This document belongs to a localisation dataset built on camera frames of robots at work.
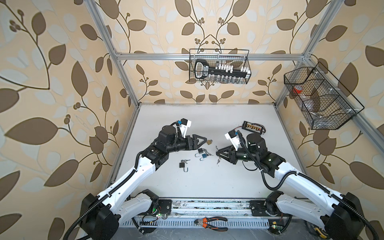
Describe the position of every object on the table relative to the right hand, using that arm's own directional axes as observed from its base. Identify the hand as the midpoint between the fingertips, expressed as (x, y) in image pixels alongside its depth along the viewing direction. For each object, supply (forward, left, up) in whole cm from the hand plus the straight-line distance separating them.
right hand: (218, 153), depth 72 cm
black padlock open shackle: (0, +16, -20) cm, 26 cm away
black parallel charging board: (+28, -31, -18) cm, 46 cm away
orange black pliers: (-26, +8, -19) cm, 33 cm away
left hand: (+4, +7, +7) cm, 11 cm away
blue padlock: (+9, +6, -20) cm, 22 cm away
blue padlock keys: (+9, +3, -20) cm, 22 cm away
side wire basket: (+18, -54, +15) cm, 59 cm away
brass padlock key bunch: (-2, 0, -4) cm, 4 cm away
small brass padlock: (+18, +2, -19) cm, 27 cm away
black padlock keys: (+6, +18, -20) cm, 27 cm away
